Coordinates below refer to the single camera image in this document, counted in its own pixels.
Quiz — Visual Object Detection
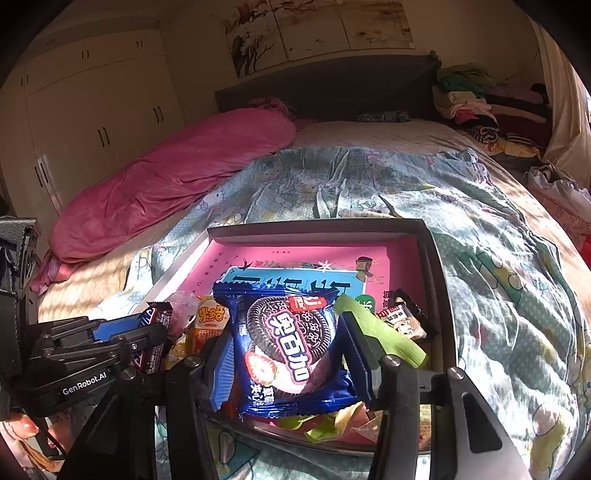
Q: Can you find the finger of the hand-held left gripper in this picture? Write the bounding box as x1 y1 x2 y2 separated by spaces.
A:
98 324 169 371
28 313 148 354

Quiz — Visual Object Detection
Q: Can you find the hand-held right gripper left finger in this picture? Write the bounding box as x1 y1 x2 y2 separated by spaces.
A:
164 329 235 480

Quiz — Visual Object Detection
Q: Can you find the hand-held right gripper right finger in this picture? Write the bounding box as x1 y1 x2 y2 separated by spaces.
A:
338 310 532 480

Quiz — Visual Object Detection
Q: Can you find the black striped snack packet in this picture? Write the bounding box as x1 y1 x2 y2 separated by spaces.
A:
131 301 174 374

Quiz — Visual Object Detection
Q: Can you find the green bread packet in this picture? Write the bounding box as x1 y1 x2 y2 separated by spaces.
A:
335 295 428 370

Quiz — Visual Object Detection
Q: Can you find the clear colourful snack packet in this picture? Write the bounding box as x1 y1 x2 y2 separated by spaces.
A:
168 293 199 337

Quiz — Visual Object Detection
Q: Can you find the orange snack packet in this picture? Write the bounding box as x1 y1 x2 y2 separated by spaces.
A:
187 295 232 356

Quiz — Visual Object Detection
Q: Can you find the dark red-green snack packet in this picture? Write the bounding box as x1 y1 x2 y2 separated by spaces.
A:
379 288 439 342

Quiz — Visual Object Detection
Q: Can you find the blue cookie packet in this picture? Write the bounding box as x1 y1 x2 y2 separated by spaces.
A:
212 279 358 421

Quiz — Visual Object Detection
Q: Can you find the dark cardboard box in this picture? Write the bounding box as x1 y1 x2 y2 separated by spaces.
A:
134 218 455 455

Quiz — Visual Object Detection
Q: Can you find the person's left hand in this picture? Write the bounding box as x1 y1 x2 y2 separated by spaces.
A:
0 413 51 462

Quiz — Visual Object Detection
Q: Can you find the pink quilt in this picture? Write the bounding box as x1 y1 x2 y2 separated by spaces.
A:
30 97 298 294

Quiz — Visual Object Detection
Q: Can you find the printed cartoon blanket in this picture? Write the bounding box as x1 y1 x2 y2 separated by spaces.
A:
97 147 587 480

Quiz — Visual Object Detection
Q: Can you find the white wardrobe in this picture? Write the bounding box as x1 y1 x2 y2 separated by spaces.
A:
0 23 185 217

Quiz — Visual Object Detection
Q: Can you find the bed with tan sheet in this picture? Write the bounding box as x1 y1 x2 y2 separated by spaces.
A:
37 120 591 324

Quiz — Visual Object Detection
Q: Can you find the pink laundry basket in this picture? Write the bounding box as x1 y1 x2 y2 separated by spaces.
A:
526 185 591 232

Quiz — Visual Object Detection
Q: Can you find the white crumpled garment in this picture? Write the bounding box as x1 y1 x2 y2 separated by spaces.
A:
524 164 591 204

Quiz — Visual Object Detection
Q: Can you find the dark headboard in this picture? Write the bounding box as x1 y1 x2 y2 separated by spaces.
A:
215 53 439 125

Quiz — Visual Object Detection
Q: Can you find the pile of folded clothes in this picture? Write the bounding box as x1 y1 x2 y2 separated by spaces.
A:
434 62 552 158

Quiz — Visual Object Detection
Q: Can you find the cream curtain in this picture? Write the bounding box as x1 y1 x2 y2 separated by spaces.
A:
531 14 591 167

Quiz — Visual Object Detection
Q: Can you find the wall painting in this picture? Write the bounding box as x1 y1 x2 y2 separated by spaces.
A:
219 0 414 79

